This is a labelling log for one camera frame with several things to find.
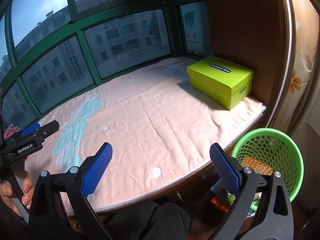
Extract person's black pants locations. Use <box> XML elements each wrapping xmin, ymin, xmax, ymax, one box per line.
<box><xmin>82</xmin><ymin>201</ymin><xmax>195</xmax><ymax>240</ymax></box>

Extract pile of pink packets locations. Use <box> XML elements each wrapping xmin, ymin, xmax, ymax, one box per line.
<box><xmin>4</xmin><ymin>124</ymin><xmax>20</xmax><ymax>139</ymax></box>

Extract floral beige cloth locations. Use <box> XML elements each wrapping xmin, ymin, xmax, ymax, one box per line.
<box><xmin>270</xmin><ymin>0</ymin><xmax>320</xmax><ymax>140</ymax></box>

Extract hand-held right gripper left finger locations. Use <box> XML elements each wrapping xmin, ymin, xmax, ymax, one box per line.
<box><xmin>28</xmin><ymin>142</ymin><xmax>115</xmax><ymax>240</ymax></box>

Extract brown wooden side panel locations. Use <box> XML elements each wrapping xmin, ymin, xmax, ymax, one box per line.
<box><xmin>202</xmin><ymin>0</ymin><xmax>293</xmax><ymax>130</ymax></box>

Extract white window sign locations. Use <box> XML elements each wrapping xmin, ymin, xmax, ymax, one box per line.
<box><xmin>180</xmin><ymin>1</ymin><xmax>209</xmax><ymax>54</ymax></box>

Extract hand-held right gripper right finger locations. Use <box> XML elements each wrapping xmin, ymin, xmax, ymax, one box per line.
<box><xmin>209</xmin><ymin>143</ymin><xmax>294</xmax><ymax>240</ymax></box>

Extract lime green shoe box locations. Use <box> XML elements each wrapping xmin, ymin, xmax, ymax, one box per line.
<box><xmin>186</xmin><ymin>55</ymin><xmax>254</xmax><ymax>111</ymax></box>

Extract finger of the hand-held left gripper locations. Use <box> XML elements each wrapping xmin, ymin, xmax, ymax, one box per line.
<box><xmin>20</xmin><ymin>124</ymin><xmax>41</xmax><ymax>137</ymax></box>
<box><xmin>37</xmin><ymin>120</ymin><xmax>60</xmax><ymax>140</ymax></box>

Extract green window frame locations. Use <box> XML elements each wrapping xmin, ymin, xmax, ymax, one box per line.
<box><xmin>0</xmin><ymin>0</ymin><xmax>208</xmax><ymax>128</ymax></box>

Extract person's left hand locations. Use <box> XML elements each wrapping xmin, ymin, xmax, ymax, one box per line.
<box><xmin>0</xmin><ymin>171</ymin><xmax>33</xmax><ymax>217</ymax></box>

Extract green mesh wastebasket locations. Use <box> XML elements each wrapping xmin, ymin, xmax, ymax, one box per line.
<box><xmin>230</xmin><ymin>128</ymin><xmax>304</xmax><ymax>210</ymax></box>

